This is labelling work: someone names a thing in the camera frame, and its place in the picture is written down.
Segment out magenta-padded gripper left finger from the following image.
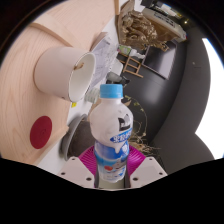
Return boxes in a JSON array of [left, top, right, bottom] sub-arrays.
[[57, 145, 100, 190]]

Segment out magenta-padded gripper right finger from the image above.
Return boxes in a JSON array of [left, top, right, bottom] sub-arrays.
[[125, 145, 169, 190]]

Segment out white blue-capped drink bottle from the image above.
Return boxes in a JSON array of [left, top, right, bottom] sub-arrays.
[[88, 83, 134, 184]]

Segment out grey plant saucer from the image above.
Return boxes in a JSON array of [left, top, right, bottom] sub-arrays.
[[59, 113, 88, 161]]

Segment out flat round red coaster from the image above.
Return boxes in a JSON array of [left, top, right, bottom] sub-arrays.
[[29, 115, 53, 150]]

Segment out small round tin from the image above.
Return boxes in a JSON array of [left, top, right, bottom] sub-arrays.
[[84, 87, 101, 104]]

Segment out light wooden board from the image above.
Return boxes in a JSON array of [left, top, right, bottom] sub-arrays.
[[0, 0, 116, 165]]

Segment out long ceiling light panel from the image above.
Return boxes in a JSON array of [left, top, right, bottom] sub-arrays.
[[194, 38, 224, 160]]

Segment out grey spray bottle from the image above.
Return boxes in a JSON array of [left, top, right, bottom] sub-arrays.
[[105, 71, 131, 86]]

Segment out white ceramic mug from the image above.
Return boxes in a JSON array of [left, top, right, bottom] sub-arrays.
[[33, 45, 98, 104]]

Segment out brown spoon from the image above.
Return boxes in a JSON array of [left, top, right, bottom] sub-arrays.
[[73, 62, 85, 72]]

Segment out wooden easel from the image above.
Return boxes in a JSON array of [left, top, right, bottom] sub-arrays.
[[122, 54, 145, 79]]

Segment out small white figurine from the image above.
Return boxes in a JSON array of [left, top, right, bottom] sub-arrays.
[[129, 48, 148, 60]]

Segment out green-labelled bottle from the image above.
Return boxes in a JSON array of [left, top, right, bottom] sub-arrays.
[[117, 44, 133, 56]]

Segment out dark wall screen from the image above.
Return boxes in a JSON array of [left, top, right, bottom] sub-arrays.
[[141, 44, 178, 81]]

